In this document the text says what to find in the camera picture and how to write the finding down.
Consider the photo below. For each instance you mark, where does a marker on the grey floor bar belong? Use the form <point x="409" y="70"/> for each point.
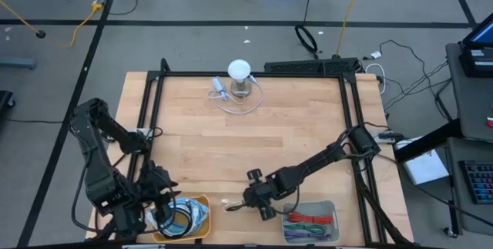
<point x="17" y="63"/>

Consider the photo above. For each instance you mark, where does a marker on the grey desk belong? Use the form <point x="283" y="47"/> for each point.
<point x="473" y="102"/>

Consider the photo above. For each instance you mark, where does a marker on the backlit black keyboard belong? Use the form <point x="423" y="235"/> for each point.
<point x="479" y="181"/>

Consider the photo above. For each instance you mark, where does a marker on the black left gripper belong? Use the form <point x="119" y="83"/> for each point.
<point x="161" y="195"/>

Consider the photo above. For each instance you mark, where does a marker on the grey plastic bin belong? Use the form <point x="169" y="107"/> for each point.
<point x="308" y="207"/>

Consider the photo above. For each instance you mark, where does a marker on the black table frame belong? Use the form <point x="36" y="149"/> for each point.
<point x="308" y="74"/>

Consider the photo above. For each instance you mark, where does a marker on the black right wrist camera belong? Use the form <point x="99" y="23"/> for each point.
<point x="255" y="175"/>

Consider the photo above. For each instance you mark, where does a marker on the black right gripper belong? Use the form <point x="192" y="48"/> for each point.
<point x="267" y="195"/>

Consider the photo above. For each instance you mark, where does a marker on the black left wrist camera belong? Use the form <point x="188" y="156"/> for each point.
<point x="156" y="173"/>

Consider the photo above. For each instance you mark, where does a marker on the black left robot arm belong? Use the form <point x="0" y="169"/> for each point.
<point x="96" y="172"/>

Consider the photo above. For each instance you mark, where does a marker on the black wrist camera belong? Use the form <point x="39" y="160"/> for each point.
<point x="156" y="173"/>
<point x="255" y="175"/>

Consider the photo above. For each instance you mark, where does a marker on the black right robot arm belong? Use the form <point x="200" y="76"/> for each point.
<point x="319" y="158"/>

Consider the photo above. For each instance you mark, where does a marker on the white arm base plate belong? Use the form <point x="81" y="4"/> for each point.
<point x="143" y="130"/>

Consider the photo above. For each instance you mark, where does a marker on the white bulb brass table lamp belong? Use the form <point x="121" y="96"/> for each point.
<point x="239" y="69"/>

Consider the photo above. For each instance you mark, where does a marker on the white box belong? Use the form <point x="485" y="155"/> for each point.
<point x="427" y="168"/>

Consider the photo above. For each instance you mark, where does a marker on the yellow plastic tray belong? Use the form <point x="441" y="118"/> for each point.
<point x="206" y="233"/>

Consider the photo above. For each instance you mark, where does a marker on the black beam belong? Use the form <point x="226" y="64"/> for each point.
<point x="427" y="141"/>

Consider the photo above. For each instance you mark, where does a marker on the black laptop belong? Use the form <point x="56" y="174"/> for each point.
<point x="477" y="62"/>

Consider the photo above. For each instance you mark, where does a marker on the black floor object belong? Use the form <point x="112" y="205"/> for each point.
<point x="4" y="104"/>

